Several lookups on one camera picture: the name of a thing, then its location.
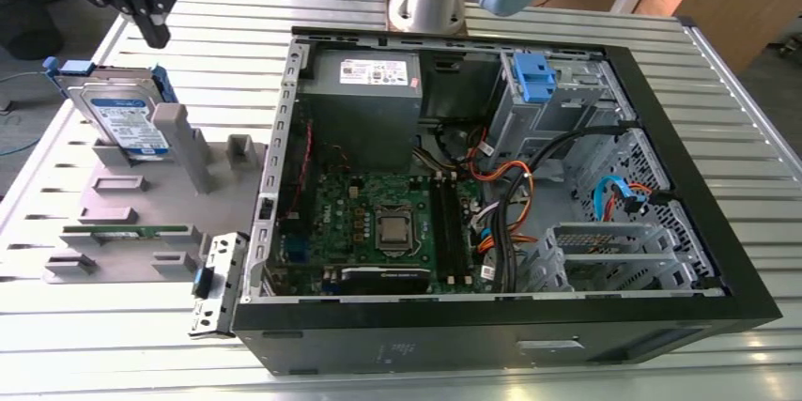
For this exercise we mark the metal drive cage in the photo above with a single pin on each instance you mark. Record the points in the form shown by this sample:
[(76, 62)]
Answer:
[(563, 114)]

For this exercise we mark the blue drive latch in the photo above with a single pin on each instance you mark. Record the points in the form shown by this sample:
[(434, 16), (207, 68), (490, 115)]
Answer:
[(532, 77)]

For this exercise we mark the metal expansion slot bracket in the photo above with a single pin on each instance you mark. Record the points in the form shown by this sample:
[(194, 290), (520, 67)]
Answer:
[(228, 274)]

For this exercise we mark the metal disk bay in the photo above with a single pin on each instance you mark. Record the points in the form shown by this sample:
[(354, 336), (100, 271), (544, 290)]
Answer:
[(614, 257)]

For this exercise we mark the black RAM slot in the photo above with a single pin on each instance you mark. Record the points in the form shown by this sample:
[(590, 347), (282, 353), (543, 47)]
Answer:
[(459, 232), (442, 232)]

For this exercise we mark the black bin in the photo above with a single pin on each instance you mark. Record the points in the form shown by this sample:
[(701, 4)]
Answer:
[(35, 39)]

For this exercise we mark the wooden cabinet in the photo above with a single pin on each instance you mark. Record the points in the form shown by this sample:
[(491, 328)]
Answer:
[(746, 6)]

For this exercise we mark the black PC case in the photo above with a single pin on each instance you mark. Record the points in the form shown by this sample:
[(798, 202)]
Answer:
[(438, 340)]

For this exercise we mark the black graphics card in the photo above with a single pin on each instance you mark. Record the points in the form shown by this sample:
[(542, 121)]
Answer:
[(384, 281)]

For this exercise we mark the CPU socket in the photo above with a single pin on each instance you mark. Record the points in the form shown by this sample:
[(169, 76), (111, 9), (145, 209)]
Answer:
[(396, 208)]

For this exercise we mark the silver CPU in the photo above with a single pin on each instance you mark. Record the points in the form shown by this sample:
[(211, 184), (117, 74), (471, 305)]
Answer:
[(395, 229)]

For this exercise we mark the grey parts rack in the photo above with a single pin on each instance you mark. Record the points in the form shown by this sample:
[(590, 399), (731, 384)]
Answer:
[(163, 213)]

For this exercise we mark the green motherboard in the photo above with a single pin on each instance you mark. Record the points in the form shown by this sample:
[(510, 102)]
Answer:
[(351, 251)]

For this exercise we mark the grey power supply unit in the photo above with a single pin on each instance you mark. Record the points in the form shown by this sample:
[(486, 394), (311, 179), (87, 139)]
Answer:
[(356, 124)]

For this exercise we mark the green RAM stick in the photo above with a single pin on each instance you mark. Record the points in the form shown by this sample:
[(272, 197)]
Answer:
[(156, 230)]

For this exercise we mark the hard disk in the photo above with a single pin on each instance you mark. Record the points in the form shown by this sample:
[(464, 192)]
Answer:
[(125, 124)]

